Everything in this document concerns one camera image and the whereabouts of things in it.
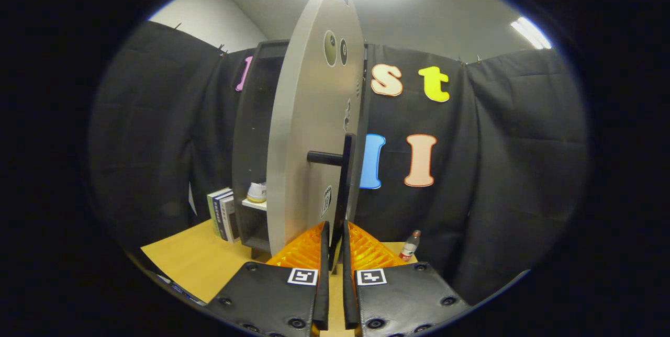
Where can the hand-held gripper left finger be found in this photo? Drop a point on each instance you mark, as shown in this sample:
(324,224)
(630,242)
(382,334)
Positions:
(323,295)

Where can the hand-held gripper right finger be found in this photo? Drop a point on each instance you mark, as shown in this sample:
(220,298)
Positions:
(349,300)

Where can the white shoe with yellow sole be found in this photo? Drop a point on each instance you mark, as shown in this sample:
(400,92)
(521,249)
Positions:
(256,193)

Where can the grey shoe cabinet door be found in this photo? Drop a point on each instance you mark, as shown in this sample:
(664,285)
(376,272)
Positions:
(309,107)

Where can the grey shoe cabinet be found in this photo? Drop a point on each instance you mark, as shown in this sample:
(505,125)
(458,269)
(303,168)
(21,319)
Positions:
(251,117)

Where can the clear plastic water bottle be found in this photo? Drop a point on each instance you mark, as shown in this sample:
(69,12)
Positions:
(408,250)

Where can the white spine book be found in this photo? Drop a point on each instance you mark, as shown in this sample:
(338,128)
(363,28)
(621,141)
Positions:
(230,219)

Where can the green spine book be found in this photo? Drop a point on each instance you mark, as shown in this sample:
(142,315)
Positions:
(211,216)

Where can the black backdrop cloth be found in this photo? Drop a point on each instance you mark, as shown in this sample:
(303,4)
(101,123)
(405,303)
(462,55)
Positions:
(497,169)

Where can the small ceiling light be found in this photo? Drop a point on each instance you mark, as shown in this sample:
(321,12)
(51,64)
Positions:
(531,33)

